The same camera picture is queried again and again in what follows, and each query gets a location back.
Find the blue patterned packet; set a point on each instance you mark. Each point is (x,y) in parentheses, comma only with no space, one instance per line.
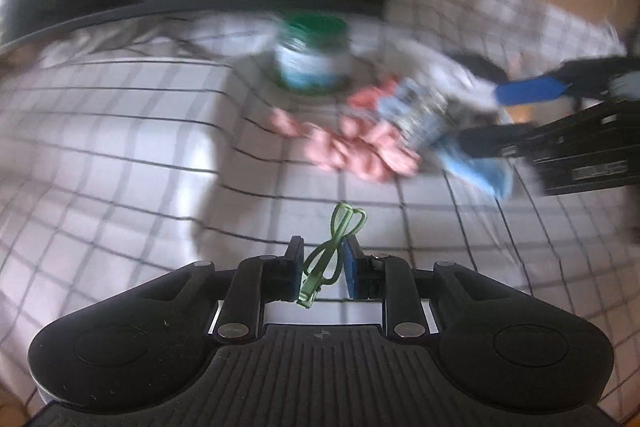
(420,117)

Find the green lid jar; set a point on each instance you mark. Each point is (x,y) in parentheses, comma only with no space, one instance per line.
(314,57)

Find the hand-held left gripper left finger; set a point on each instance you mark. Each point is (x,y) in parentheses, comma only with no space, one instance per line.
(296,274)

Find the pink cloth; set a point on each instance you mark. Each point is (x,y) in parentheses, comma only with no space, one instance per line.
(360,147)

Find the white checked bed sheet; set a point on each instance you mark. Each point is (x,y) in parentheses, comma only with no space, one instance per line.
(125,147)

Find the grey white cloth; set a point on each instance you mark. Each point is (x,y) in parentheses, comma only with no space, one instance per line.
(450,74)

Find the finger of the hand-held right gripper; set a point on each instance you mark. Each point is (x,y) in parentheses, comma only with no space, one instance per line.
(492,141)
(530,91)

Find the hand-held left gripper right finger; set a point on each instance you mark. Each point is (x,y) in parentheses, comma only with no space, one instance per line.
(350,274)

